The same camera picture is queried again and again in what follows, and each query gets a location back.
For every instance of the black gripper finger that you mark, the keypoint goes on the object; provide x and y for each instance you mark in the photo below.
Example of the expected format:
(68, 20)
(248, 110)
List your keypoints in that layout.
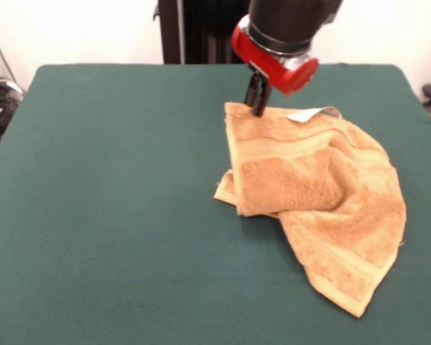
(262, 100)
(250, 93)

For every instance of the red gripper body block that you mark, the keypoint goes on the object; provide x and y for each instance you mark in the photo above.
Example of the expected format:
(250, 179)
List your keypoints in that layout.
(291, 77)

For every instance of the orange terry towel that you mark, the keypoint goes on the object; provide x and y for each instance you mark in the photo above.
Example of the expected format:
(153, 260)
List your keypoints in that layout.
(309, 179)

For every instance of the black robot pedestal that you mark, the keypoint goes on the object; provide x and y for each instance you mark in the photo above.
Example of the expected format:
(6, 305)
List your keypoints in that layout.
(201, 32)

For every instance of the dark green table cloth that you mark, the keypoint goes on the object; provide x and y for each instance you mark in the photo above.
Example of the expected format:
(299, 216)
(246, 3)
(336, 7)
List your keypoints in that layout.
(93, 215)

